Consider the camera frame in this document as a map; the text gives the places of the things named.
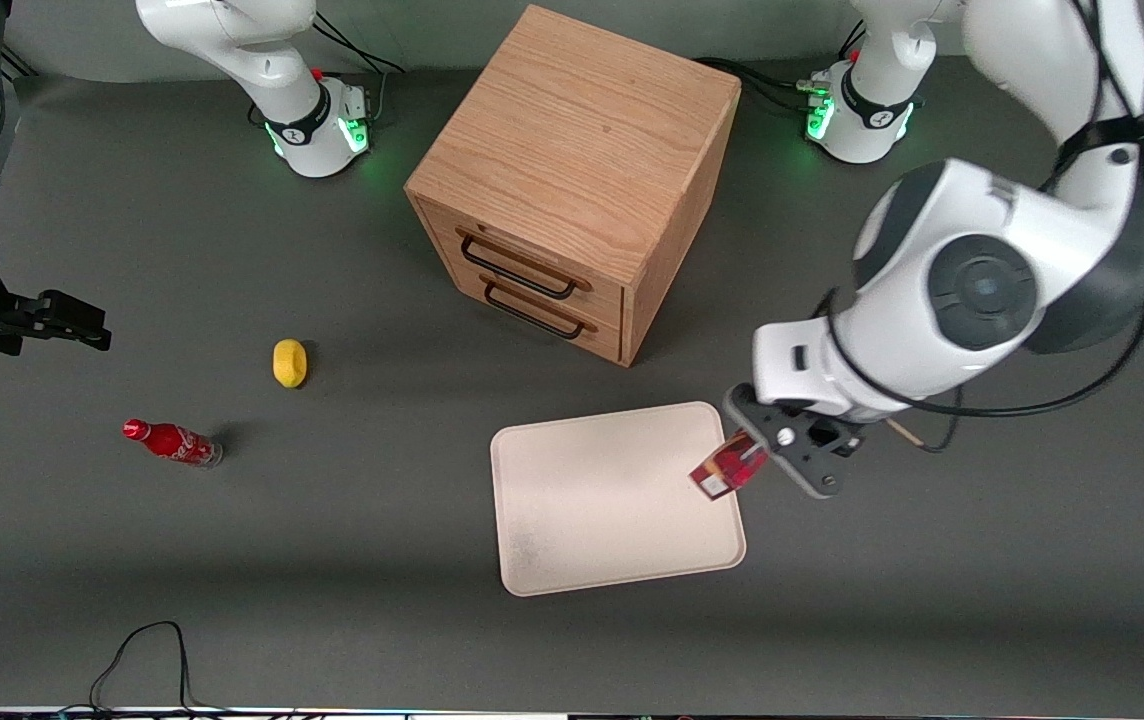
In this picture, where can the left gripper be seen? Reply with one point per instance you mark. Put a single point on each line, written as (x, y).
(823, 432)

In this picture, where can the red cookie box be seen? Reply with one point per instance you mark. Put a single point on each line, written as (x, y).
(727, 470)

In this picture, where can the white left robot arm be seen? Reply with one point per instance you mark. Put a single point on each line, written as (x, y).
(982, 285)

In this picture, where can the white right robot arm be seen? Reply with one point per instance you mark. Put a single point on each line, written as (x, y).
(232, 30)

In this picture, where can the cream plastic tray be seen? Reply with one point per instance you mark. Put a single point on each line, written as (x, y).
(612, 500)

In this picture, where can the red cola bottle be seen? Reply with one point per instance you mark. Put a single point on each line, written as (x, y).
(172, 441)

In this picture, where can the wooden drawer front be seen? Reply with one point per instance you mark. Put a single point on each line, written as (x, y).
(602, 298)
(604, 335)

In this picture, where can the yellow lemon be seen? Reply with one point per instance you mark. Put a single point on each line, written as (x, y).
(289, 363)

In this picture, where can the wooden drawer cabinet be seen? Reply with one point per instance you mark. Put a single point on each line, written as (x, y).
(582, 130)

